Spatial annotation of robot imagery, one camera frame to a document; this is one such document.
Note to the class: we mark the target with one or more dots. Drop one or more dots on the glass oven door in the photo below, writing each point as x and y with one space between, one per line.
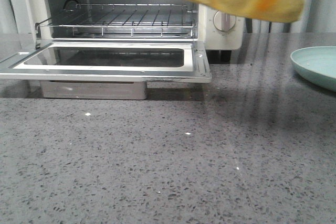
116 61

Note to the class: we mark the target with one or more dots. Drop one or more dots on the lower oven control knob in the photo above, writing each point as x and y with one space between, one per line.
223 21

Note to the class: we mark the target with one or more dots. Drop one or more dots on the white Toshiba toaster oven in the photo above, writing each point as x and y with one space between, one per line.
223 37

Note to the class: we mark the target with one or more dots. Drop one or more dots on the light green plate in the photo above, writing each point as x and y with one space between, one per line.
316 65

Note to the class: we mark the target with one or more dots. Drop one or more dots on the metal wire oven rack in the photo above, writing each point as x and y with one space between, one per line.
122 21

